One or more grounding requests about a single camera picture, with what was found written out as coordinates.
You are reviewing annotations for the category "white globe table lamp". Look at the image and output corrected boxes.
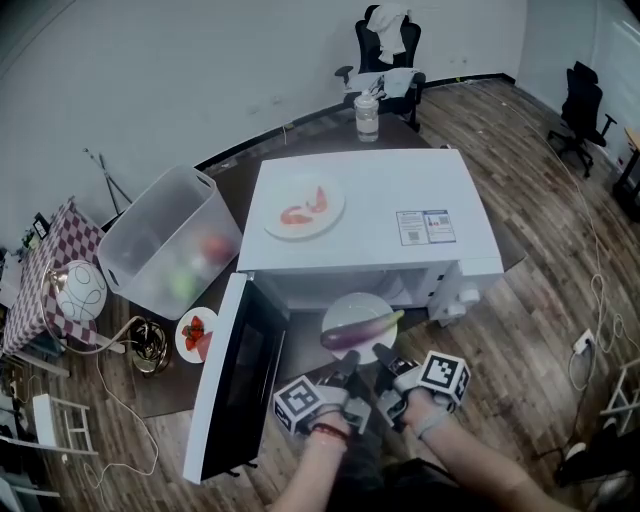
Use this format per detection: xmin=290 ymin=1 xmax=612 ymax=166
xmin=39 ymin=259 xmax=171 ymax=377

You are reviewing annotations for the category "thin white cable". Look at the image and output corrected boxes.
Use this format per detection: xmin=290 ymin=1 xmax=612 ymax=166
xmin=82 ymin=369 xmax=160 ymax=496

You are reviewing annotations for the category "white power strip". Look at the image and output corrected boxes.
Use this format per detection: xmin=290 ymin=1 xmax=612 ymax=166
xmin=572 ymin=329 xmax=597 ymax=356

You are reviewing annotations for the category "red black bracelet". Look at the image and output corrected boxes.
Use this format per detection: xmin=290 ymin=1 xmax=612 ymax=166
xmin=313 ymin=422 xmax=350 ymax=441

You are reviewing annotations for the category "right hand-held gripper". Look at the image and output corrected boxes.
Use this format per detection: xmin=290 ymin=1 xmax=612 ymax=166
xmin=372 ymin=342 xmax=472 ymax=434

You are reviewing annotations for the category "grey wristband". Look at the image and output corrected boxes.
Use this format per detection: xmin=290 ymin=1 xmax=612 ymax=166
xmin=412 ymin=409 xmax=454 ymax=441

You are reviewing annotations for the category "black cable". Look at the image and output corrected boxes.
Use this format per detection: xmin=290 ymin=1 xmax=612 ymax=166
xmin=529 ymin=349 xmax=599 ymax=461

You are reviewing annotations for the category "white wooden stool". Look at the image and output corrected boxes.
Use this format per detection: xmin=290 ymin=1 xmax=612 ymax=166
xmin=32 ymin=393 xmax=100 ymax=457

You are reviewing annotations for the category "red tomato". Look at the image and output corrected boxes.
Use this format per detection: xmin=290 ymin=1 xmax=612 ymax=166
xmin=199 ymin=234 xmax=231 ymax=261

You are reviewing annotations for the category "wooden table with white legs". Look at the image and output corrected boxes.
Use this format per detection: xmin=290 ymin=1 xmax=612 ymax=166
xmin=128 ymin=112 xmax=529 ymax=419

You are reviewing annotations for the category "white round plate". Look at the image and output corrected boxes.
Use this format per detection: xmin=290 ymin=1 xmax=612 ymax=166
xmin=263 ymin=173 xmax=346 ymax=242
xmin=322 ymin=293 xmax=400 ymax=365

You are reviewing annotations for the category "person's dark shirt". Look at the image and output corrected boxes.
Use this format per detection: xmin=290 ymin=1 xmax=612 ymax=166
xmin=339 ymin=434 xmax=506 ymax=512

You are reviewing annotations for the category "small white plate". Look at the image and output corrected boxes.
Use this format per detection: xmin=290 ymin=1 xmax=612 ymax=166
xmin=174 ymin=305 xmax=220 ymax=365

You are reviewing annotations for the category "light grey clothing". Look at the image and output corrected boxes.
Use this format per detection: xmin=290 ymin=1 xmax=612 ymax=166
xmin=349 ymin=68 xmax=424 ymax=99

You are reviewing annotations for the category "white metal rack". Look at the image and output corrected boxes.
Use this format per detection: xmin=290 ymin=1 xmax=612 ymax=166
xmin=599 ymin=357 xmax=640 ymax=421

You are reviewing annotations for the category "white microwave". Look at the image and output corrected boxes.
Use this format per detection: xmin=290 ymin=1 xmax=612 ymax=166
xmin=182 ymin=148 xmax=505 ymax=485

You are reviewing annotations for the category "wooden desk with black legs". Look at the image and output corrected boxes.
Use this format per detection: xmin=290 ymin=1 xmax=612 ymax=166
xmin=612 ymin=126 xmax=640 ymax=221

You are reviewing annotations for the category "translucent plastic storage bin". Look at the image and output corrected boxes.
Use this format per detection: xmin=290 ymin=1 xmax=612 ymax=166
xmin=97 ymin=165 xmax=245 ymax=321

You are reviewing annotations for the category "person's right forearm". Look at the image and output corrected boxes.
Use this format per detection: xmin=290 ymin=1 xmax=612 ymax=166
xmin=402 ymin=387 xmax=566 ymax=512

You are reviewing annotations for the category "green vegetable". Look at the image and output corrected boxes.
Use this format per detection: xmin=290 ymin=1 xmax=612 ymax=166
xmin=167 ymin=272 xmax=199 ymax=301

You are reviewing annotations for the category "person's left forearm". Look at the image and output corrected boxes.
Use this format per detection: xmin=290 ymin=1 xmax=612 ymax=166
xmin=267 ymin=409 xmax=354 ymax=512

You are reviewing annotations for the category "purple eggplant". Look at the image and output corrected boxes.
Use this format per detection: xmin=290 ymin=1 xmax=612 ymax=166
xmin=319 ymin=309 xmax=405 ymax=351

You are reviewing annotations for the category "black office chair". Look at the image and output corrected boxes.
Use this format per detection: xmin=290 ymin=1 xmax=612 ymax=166
xmin=334 ymin=4 xmax=427 ymax=134
xmin=547 ymin=60 xmax=619 ymax=180

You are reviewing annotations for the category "white garment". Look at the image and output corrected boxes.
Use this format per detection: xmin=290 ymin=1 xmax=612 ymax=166
xmin=366 ymin=2 xmax=412 ymax=65

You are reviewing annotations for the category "red shrimp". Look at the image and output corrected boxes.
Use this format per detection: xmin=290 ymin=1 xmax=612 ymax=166
xmin=279 ymin=204 xmax=315 ymax=226
xmin=305 ymin=185 xmax=331 ymax=212

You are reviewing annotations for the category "pink food slice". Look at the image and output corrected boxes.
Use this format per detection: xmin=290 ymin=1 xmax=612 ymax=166
xmin=194 ymin=330 xmax=215 ymax=362

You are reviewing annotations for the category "clear glass jar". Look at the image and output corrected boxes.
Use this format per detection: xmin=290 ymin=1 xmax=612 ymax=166
xmin=353 ymin=89 xmax=381 ymax=144

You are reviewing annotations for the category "long white cable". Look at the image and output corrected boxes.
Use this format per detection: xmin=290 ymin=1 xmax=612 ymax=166
xmin=449 ymin=74 xmax=640 ymax=392

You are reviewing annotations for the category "black tripod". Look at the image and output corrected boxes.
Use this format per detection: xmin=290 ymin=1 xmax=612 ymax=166
xmin=82 ymin=147 xmax=127 ymax=217

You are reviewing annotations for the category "checkered tablecloth table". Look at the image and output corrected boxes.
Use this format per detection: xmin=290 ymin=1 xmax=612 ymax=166
xmin=0 ymin=197 xmax=109 ymax=354

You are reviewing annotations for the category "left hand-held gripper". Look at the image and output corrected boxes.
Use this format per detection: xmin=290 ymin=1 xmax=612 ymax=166
xmin=273 ymin=349 xmax=372 ymax=435

